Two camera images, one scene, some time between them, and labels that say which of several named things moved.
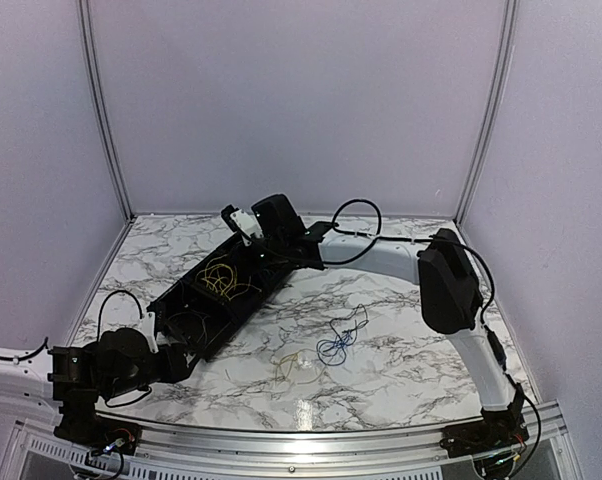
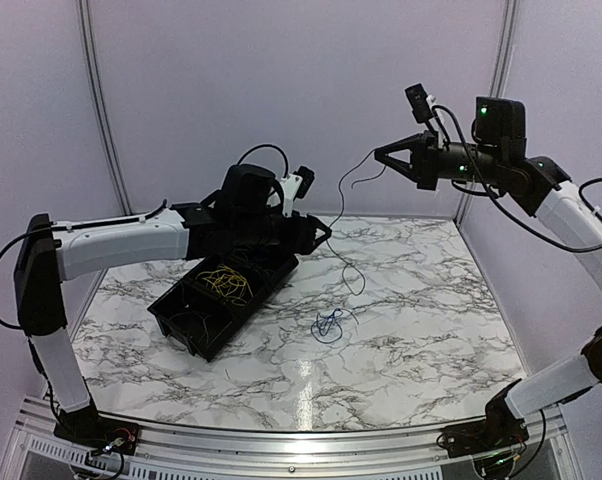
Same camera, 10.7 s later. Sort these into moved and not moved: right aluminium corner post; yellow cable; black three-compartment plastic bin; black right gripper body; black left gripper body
Moved: black left gripper body; black right gripper body; yellow cable
Not moved: right aluminium corner post; black three-compartment plastic bin
